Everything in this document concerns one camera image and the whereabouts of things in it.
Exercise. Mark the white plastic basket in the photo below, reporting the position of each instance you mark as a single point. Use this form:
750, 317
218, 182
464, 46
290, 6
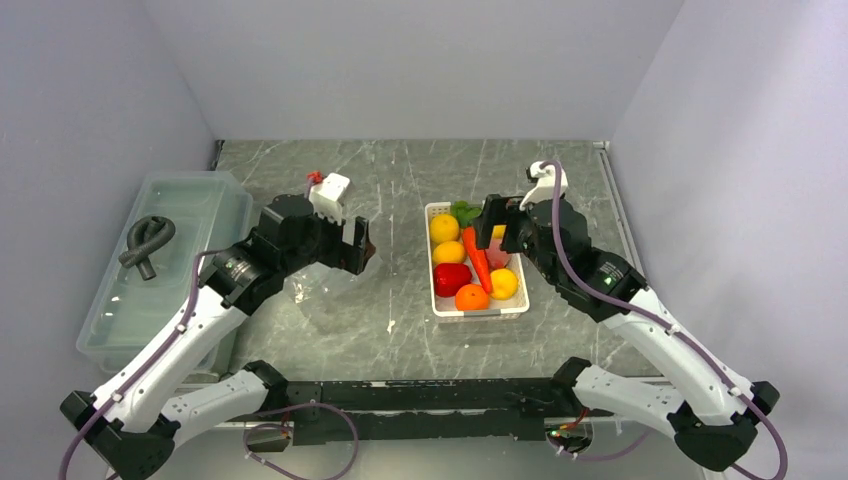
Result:
444, 308

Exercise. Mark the yellow lemon rear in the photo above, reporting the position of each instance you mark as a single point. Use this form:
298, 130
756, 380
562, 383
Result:
444, 228

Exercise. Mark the yellow lemon front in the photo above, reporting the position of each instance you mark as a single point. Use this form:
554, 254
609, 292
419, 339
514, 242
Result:
504, 284

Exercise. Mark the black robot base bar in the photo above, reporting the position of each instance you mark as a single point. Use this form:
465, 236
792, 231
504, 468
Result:
522, 409

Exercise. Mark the orange carrot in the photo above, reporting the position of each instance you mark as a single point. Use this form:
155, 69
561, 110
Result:
477, 258

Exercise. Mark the red bell pepper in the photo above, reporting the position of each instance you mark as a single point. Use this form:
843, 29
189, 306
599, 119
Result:
449, 278

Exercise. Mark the orange tangerine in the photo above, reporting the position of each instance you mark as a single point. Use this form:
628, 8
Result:
471, 297

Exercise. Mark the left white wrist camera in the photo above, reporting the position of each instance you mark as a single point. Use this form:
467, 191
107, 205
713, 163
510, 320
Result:
326, 193

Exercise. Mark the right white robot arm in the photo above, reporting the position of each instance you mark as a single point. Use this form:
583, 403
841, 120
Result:
710, 412

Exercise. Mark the green leafy vegetable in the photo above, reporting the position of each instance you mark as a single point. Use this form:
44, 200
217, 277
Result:
465, 213

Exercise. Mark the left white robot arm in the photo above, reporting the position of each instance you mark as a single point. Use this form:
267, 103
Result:
137, 419

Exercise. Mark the clear zip top bag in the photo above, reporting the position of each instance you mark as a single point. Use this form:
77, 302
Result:
333, 307

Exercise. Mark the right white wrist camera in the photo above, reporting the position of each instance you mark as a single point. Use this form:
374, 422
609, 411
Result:
549, 181

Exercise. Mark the yellow lemon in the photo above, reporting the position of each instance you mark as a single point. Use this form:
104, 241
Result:
444, 228
504, 284
452, 252

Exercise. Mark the pink peach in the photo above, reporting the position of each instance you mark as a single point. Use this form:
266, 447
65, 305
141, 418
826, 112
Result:
496, 257

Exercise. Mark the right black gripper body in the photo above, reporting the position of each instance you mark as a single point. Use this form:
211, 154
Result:
542, 263

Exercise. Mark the clear plastic storage box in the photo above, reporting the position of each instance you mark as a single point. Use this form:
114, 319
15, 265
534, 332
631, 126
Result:
210, 210

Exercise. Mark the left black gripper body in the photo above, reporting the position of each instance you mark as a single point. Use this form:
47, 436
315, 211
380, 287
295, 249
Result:
323, 245

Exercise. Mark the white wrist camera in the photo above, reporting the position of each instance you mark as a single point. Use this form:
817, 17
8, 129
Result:
549, 181
326, 193

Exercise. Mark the yellow lemon middle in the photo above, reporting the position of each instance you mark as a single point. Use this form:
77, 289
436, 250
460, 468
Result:
452, 252

